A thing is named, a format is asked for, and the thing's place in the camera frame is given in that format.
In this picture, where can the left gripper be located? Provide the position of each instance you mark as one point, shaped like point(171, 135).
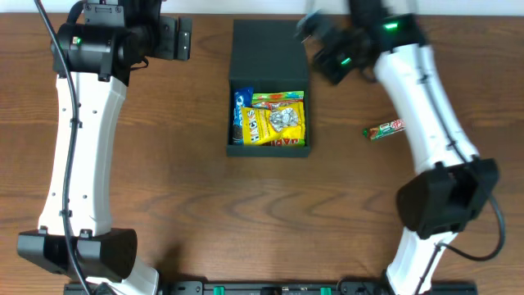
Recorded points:
point(182, 38)

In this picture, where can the black box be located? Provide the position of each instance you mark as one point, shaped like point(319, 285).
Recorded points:
point(267, 57)

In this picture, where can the yellow nuts bag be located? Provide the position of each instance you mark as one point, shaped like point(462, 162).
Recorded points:
point(261, 126)

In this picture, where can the green Haribo gummy bag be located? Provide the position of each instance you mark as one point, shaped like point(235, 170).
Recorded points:
point(273, 100)

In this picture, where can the blue Oreo pack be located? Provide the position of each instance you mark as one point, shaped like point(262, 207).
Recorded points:
point(242, 98)

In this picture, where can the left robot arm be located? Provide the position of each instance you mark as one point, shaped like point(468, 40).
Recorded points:
point(94, 53)

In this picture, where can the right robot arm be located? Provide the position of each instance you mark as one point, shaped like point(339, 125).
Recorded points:
point(452, 183)

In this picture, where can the red green KitKat bar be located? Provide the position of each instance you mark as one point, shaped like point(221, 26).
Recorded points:
point(384, 130)

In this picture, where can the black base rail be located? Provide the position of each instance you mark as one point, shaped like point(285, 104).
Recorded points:
point(344, 288)

